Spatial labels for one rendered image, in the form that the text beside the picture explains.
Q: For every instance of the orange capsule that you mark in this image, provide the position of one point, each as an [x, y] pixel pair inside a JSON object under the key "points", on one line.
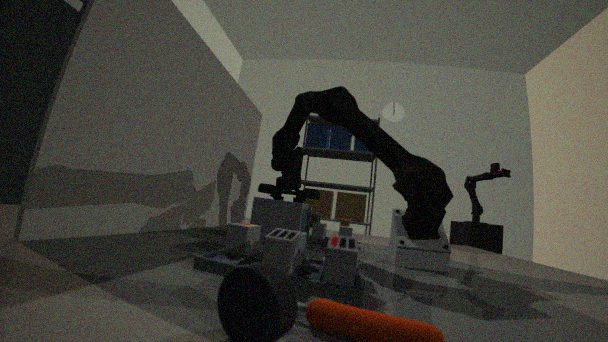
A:
{"points": [[366, 326]]}

